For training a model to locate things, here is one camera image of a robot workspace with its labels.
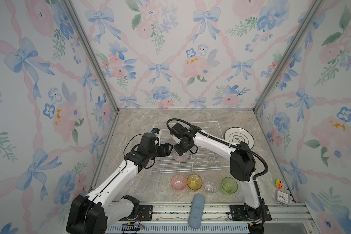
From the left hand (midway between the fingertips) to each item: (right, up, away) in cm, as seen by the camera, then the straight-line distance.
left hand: (167, 145), depth 81 cm
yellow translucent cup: (+15, -21, +1) cm, 26 cm away
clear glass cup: (+25, -23, +1) cm, 34 cm away
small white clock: (+62, -27, -3) cm, 68 cm away
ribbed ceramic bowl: (+8, -9, +7) cm, 14 cm away
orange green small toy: (+62, -22, +1) cm, 66 cm away
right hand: (+7, -3, +9) cm, 12 cm away
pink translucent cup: (+6, -21, +2) cm, 22 cm away
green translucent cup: (+34, -23, +1) cm, 41 cm away
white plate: (+46, +4, +20) cm, 50 cm away
